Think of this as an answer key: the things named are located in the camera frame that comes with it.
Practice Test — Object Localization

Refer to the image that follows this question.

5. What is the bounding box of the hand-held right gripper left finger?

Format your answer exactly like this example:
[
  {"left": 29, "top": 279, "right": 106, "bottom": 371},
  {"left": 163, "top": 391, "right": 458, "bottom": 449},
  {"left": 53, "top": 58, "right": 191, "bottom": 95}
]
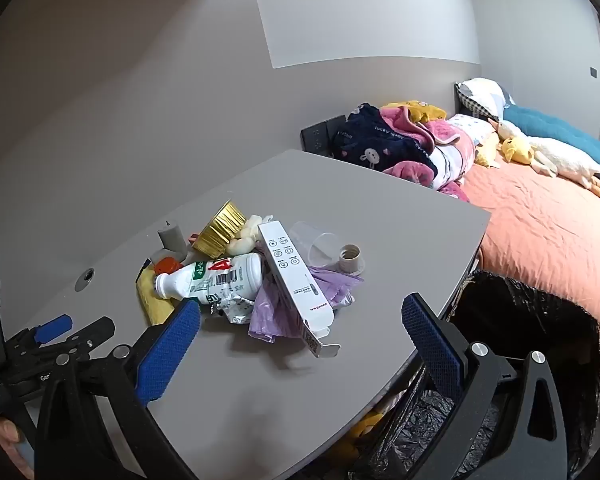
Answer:
[{"left": 35, "top": 300, "right": 202, "bottom": 480}]

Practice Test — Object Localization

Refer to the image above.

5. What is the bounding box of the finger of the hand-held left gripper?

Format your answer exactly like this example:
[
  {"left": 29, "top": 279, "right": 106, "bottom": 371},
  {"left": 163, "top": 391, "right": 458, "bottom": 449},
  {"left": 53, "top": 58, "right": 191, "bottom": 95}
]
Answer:
[
  {"left": 30, "top": 317, "right": 117, "bottom": 361},
  {"left": 5, "top": 314, "right": 74, "bottom": 356}
]

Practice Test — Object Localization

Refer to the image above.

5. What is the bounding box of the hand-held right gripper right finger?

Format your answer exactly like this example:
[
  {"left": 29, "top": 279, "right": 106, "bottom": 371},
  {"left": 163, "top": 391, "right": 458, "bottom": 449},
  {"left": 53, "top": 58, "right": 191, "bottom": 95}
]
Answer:
[{"left": 401, "top": 292, "right": 568, "bottom": 480}]

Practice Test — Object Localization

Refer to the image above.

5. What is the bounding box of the black trash bag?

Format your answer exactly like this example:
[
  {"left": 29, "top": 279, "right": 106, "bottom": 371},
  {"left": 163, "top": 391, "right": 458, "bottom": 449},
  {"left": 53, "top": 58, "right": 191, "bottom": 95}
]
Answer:
[{"left": 350, "top": 270, "right": 600, "bottom": 480}]

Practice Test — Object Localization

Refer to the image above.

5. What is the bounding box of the gold foil cup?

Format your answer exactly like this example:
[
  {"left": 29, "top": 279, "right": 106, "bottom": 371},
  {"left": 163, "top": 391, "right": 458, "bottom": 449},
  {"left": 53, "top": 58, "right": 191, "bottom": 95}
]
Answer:
[{"left": 192, "top": 200, "right": 248, "bottom": 260}]

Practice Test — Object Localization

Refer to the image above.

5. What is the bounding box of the clear plastic cup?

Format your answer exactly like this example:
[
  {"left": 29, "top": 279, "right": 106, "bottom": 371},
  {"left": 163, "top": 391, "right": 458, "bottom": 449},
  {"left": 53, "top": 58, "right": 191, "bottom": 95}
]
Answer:
[{"left": 289, "top": 220, "right": 342, "bottom": 267}]

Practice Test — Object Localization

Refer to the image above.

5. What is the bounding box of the person's left hand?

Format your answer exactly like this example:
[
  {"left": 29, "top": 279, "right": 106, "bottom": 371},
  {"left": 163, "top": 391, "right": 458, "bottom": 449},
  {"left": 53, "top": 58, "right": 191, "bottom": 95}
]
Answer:
[{"left": 0, "top": 417, "right": 23, "bottom": 446}]

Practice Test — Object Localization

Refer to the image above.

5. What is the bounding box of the yellow packet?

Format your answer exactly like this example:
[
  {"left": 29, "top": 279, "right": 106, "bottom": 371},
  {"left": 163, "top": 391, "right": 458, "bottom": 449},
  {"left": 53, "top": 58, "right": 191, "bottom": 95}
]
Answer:
[{"left": 136, "top": 259, "right": 181, "bottom": 326}]

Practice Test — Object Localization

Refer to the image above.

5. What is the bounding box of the crumpled silver wrapper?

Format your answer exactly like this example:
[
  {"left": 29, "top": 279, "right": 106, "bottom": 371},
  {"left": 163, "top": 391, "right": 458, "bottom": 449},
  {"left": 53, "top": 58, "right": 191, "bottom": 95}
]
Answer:
[{"left": 209, "top": 295, "right": 257, "bottom": 328}]

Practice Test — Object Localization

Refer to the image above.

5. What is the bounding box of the white plastic milk bottle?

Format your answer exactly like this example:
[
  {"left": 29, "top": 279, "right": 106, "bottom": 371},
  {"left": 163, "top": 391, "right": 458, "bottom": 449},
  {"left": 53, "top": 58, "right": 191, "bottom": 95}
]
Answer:
[{"left": 154, "top": 252, "right": 264, "bottom": 307}]

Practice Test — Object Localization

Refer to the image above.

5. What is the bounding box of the purple plastic bag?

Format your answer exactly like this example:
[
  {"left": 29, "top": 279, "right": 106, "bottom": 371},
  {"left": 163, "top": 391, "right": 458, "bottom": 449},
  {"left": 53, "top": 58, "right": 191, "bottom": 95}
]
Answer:
[{"left": 248, "top": 265, "right": 366, "bottom": 346}]

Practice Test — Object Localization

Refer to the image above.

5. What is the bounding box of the grey cylinder object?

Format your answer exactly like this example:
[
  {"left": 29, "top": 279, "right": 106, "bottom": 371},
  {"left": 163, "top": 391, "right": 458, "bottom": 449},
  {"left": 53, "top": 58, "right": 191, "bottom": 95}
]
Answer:
[{"left": 157, "top": 220, "right": 188, "bottom": 261}]

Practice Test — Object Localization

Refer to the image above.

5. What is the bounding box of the long white cardboard box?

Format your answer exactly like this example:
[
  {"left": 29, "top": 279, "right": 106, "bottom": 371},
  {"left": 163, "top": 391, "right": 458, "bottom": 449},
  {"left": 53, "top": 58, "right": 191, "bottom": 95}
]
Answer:
[{"left": 257, "top": 220, "right": 342, "bottom": 360}]

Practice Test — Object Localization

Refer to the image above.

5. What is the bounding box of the orange bed sheet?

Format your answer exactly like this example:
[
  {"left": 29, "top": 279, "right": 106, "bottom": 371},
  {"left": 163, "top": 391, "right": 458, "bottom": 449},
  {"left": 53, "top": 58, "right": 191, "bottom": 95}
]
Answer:
[{"left": 460, "top": 152, "right": 600, "bottom": 331}]

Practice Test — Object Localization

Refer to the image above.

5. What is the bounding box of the pink flower print blanket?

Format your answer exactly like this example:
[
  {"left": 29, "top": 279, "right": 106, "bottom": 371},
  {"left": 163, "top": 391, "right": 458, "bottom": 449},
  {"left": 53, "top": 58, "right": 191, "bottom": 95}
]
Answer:
[{"left": 382, "top": 132, "right": 476, "bottom": 203}]

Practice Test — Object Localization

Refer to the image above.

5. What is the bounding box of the small yellow pillow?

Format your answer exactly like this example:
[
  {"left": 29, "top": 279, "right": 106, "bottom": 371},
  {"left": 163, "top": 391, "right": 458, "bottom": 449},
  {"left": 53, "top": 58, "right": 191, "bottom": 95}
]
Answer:
[{"left": 474, "top": 132, "right": 503, "bottom": 168}]

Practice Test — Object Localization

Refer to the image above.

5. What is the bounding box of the navy rabbit print blanket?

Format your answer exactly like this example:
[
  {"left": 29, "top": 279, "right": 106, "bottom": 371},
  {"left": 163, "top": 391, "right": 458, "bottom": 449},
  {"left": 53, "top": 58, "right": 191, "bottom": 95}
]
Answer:
[{"left": 328, "top": 102, "right": 438, "bottom": 183}]

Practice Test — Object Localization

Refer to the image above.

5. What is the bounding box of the yellow duck plush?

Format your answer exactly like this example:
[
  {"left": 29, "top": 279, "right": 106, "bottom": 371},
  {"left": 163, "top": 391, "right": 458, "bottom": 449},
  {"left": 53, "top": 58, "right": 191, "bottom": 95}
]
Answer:
[{"left": 500, "top": 137, "right": 536, "bottom": 166}]

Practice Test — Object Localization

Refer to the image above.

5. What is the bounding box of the white printed pillow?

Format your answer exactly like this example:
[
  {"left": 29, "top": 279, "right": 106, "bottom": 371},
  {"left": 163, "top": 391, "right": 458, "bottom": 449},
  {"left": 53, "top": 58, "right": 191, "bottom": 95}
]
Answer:
[{"left": 447, "top": 112, "right": 498, "bottom": 146}]

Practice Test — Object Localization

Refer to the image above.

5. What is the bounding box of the pink fleece blanket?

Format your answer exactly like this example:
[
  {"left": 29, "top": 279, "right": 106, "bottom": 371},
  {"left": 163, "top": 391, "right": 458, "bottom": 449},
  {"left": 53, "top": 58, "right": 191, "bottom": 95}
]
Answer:
[{"left": 379, "top": 105, "right": 461, "bottom": 153}]

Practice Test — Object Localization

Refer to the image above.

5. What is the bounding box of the white goose plush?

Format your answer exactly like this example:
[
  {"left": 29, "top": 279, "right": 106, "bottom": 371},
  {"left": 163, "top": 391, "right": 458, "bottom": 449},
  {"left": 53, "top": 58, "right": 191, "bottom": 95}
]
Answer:
[{"left": 489, "top": 119, "right": 600, "bottom": 190}]

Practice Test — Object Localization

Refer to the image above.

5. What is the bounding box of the yellow garment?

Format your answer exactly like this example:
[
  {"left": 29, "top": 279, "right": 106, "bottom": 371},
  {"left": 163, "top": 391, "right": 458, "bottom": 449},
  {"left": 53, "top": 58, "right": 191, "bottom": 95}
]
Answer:
[{"left": 397, "top": 100, "right": 446, "bottom": 123}]

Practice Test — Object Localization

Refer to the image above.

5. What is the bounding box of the teal pillow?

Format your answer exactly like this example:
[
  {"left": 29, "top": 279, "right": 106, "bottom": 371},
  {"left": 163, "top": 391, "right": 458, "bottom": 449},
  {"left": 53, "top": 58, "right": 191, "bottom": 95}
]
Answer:
[{"left": 502, "top": 104, "right": 600, "bottom": 186}]

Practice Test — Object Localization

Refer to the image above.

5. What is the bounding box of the checked pillow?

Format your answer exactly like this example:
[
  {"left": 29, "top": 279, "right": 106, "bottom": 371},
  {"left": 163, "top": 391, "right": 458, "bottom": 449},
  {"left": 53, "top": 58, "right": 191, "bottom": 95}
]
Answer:
[{"left": 455, "top": 77, "right": 516, "bottom": 121}]

